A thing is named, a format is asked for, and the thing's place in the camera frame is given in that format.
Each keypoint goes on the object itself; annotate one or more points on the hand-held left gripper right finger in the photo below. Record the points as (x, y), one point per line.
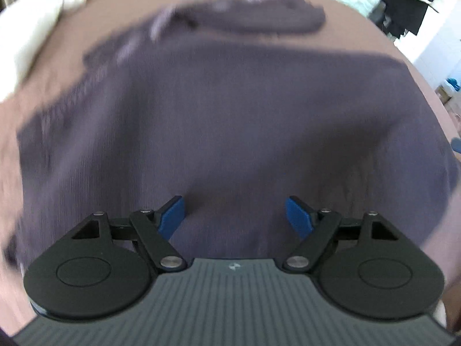
(297, 216)

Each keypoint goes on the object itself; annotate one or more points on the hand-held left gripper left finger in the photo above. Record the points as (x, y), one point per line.
(173, 216)

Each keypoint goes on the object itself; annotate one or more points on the dark brown knit sweater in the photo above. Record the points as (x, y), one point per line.
(234, 115)

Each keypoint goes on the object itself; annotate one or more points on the cream white fleece garment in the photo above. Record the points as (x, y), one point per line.
(28, 25)

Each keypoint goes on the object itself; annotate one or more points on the black garment with white trim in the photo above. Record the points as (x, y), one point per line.
(410, 3)

